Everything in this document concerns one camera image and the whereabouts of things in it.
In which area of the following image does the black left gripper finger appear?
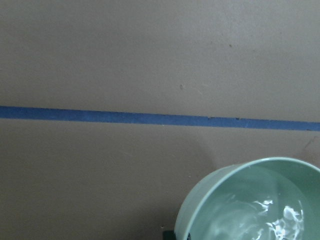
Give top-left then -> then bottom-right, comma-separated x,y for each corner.
162,230 -> 191,240

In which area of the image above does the brown paper table cover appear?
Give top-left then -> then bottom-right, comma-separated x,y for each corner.
0,0 -> 320,240

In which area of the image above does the mint green bowl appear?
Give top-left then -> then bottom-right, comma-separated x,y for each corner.
174,157 -> 320,240

